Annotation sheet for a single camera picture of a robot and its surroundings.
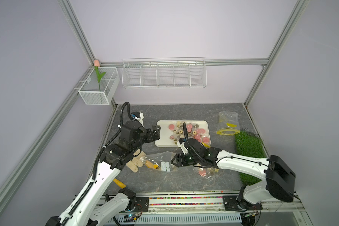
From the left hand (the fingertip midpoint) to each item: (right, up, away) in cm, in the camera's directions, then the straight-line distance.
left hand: (153, 129), depth 69 cm
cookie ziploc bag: (+52, +2, +36) cm, 63 cm away
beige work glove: (-9, -18, +7) cm, 21 cm away
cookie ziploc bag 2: (+3, -19, +10) cm, 21 cm away
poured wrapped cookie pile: (+24, -4, +30) cm, 38 cm away
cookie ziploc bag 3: (+30, -27, +13) cm, 42 cm away
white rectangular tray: (+8, -4, +31) cm, 32 cm away
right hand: (+10, -18, +8) cm, 23 cm away
